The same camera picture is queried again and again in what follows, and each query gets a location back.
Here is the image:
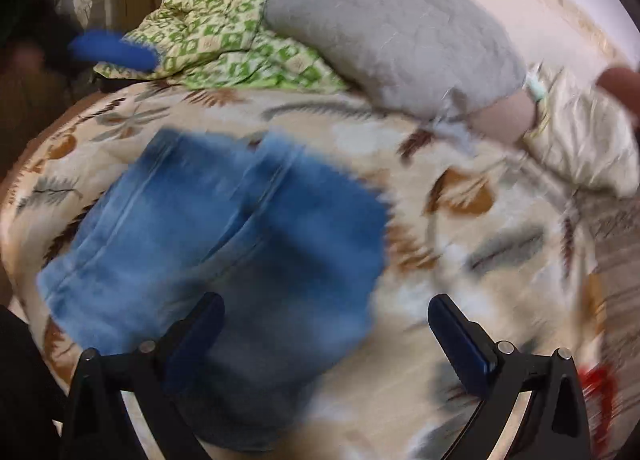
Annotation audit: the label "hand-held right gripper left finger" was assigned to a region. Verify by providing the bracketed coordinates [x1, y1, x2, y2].
[57, 291, 227, 460]

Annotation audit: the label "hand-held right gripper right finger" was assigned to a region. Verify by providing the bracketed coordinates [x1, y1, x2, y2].
[427, 293, 594, 460]

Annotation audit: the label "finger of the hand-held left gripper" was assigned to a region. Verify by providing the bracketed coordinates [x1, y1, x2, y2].
[67, 28, 157, 77]

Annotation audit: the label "blue denim pants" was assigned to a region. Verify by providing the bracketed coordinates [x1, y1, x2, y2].
[36, 127, 392, 453]

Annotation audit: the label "leaf print blanket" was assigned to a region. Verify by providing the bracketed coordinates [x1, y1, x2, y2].
[0, 80, 610, 460]

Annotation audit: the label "green checked quilt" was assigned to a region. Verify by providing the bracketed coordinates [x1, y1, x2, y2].
[92, 0, 352, 92]

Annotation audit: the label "red object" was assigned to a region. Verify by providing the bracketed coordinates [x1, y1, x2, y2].
[580, 359, 619, 434]

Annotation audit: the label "striped bed sheet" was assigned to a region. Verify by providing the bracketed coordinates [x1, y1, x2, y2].
[575, 190, 640, 343]

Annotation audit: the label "cream crumpled cloth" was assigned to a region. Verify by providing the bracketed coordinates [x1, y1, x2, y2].
[520, 64, 640, 199]

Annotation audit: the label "grey quilted pillow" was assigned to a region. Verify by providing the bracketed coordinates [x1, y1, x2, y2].
[264, 0, 539, 147]

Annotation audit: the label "pink rounded object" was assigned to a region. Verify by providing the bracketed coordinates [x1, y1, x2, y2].
[595, 64, 640, 114]

